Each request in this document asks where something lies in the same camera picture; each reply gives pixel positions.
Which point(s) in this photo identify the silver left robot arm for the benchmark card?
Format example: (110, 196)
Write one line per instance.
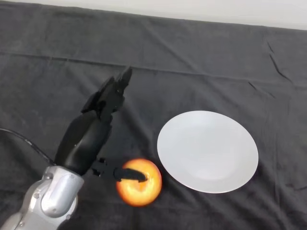
(51, 194)

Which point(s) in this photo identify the black cloth table cover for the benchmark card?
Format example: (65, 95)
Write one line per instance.
(192, 72)

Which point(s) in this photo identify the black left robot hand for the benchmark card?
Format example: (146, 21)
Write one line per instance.
(86, 141)

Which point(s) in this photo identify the red yellow apple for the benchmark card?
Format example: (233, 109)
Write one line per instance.
(151, 189)

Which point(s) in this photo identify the round white plate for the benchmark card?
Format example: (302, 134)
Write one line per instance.
(208, 151)

